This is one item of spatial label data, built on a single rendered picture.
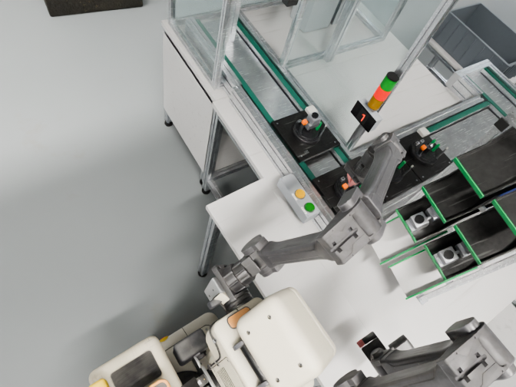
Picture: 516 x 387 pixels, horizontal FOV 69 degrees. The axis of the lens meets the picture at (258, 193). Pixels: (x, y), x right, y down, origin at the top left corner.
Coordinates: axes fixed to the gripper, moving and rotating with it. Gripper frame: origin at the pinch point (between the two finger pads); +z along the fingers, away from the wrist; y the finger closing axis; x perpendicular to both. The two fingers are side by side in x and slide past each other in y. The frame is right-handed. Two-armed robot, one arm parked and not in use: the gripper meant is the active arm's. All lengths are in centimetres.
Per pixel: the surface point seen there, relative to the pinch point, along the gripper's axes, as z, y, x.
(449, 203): -13.1, -23.2, -16.0
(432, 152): 27, 4, -70
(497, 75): 34, 31, -164
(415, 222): -1.7, -22.1, -10.5
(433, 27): -38, 24, -34
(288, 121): 27, 48, -13
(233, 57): 33, 100, -13
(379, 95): -8.9, 23.8, -28.6
